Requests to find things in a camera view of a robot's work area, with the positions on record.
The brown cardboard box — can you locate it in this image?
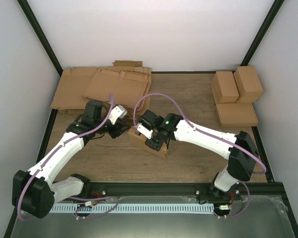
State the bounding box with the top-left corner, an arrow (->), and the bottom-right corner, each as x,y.
128,127 -> 168,159

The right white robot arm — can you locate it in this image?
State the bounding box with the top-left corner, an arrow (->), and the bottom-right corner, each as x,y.
136,110 -> 259,200

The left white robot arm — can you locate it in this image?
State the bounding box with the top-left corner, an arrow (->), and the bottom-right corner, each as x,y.
12,100 -> 129,221

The folded cardboard box front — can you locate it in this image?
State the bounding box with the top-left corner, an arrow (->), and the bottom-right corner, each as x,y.
215,103 -> 258,127

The folded cardboard box back left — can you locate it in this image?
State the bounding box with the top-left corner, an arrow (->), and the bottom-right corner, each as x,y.
211,71 -> 239,104

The folded cardboard box back right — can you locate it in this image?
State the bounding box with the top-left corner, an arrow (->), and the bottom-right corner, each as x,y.
234,66 -> 264,103

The stack of flat cardboard sheets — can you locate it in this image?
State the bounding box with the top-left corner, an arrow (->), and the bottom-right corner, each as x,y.
51,60 -> 152,115

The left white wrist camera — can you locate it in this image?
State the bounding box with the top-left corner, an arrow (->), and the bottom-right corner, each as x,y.
108,105 -> 128,125

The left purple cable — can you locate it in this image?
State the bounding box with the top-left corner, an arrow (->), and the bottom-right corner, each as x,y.
17,93 -> 116,221

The purple cable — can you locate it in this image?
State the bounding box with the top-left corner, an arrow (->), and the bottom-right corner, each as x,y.
133,93 -> 267,174
17,93 -> 116,221

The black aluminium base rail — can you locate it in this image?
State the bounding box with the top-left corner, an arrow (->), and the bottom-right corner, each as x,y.
77,182 -> 286,198

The light blue slotted cable duct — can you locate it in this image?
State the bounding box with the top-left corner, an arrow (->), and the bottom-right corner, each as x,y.
50,203 -> 214,214

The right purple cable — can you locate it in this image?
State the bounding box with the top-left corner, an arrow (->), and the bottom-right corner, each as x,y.
133,93 -> 267,174

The left black frame post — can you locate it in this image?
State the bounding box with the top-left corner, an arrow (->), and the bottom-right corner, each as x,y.
17,0 -> 63,76

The black frame post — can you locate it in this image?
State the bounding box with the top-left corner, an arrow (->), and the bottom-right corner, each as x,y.
240,0 -> 285,66
17,0 -> 63,76

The right black frame post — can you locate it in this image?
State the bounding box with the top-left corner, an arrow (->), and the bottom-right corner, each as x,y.
240,0 -> 285,66

